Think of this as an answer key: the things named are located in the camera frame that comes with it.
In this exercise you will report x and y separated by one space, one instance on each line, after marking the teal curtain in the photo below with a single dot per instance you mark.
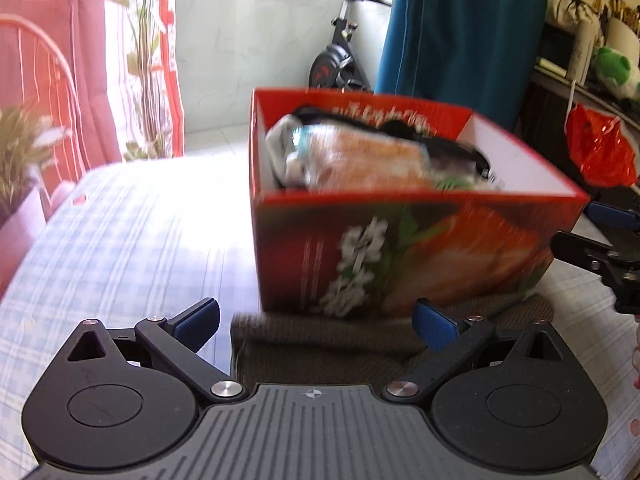
473 53

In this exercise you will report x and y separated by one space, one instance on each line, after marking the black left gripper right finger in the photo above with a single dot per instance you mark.
433 327

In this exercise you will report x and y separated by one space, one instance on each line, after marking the black exercise bike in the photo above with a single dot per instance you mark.
336 66

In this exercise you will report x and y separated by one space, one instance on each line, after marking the plaid bed sheet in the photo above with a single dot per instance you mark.
143 238

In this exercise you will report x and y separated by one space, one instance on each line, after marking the red plastic bag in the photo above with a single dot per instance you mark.
601 147

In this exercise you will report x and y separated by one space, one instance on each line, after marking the orange floral cloth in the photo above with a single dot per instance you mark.
344 159

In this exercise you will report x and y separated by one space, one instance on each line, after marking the olive knitted cloth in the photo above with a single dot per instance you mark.
271 348

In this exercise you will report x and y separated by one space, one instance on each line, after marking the green plush toy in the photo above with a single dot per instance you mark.
617 74

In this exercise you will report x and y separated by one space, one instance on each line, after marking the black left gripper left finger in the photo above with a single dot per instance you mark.
194 326

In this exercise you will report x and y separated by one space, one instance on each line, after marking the red strawberry cardboard box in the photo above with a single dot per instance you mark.
362 252

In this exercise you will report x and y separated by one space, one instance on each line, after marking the pink printed backdrop curtain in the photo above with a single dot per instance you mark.
84 83

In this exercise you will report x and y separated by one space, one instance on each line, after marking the cluttered dark shelf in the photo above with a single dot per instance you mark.
564 76

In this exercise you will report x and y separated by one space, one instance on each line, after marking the white cloth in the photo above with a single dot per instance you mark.
287 167

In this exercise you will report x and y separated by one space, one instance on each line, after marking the finger of the black right gripper seen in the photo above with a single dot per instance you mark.
618 269

